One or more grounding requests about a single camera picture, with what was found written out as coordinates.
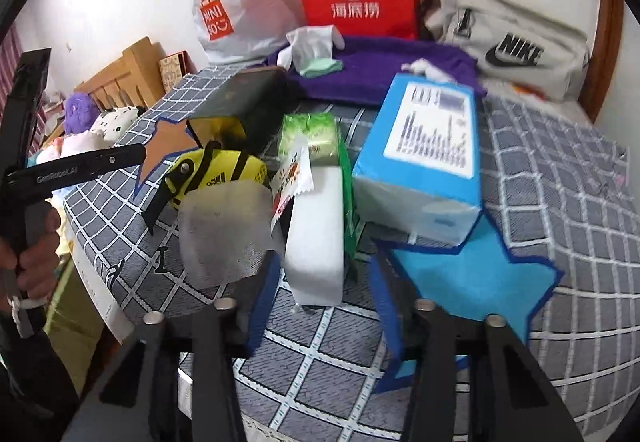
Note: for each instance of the purple plush toy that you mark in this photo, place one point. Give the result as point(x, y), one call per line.
point(80, 112)

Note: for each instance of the small white red sachet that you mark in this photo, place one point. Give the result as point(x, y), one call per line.
point(292, 177)

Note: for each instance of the wooden headboard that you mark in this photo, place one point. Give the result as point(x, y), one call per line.
point(135, 62)

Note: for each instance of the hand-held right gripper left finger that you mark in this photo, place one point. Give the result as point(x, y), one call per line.
point(265, 302)

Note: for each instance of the patterned cardboard box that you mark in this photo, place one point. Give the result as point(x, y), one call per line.
point(175, 70)

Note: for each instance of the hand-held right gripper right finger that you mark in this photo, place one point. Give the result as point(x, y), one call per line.
point(390, 322)

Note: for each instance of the purple towel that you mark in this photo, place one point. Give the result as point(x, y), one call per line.
point(370, 72)

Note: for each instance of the grey checkered bed sheet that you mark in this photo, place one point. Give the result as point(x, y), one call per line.
point(550, 222)

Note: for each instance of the person's left forearm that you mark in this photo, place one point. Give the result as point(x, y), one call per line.
point(30, 382)

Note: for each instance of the striped curtain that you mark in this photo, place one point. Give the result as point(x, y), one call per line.
point(10, 52)

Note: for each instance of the dark rectangular box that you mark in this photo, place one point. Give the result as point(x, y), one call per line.
point(245, 97)

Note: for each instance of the white spotted plush toy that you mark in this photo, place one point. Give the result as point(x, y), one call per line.
point(117, 117)

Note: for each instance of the mint green cloth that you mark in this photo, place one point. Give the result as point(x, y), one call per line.
point(320, 67)

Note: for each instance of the white mattress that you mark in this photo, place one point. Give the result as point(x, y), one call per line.
point(95, 287)

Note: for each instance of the white mesh bag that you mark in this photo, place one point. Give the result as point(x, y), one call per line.
point(225, 232)

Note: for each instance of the person's left hand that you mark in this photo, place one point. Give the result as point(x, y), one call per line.
point(42, 252)

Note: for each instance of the small orange item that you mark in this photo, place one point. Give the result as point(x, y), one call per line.
point(530, 92)

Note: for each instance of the white Nike bag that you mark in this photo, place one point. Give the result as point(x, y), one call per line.
point(510, 17)

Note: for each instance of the green white tissue pack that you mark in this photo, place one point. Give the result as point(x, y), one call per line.
point(315, 247)

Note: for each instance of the blue tissue pack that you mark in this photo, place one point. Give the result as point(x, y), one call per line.
point(372, 162)

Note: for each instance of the white glove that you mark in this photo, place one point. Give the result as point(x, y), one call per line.
point(310, 45)

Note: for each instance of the white crumpled cloth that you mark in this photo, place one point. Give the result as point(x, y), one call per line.
point(425, 67)

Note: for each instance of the wooden door frame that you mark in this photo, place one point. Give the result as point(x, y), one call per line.
point(607, 47)

